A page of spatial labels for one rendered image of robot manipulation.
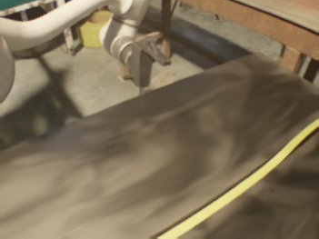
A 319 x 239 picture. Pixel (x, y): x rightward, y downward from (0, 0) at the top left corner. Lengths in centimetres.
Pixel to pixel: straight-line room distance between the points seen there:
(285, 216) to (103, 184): 25
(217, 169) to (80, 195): 19
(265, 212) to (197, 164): 11
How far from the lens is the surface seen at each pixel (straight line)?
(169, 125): 39
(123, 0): 76
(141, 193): 32
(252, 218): 33
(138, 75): 71
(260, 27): 82
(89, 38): 222
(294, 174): 39
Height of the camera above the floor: 102
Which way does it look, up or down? 44 degrees down
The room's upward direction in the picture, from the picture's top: straight up
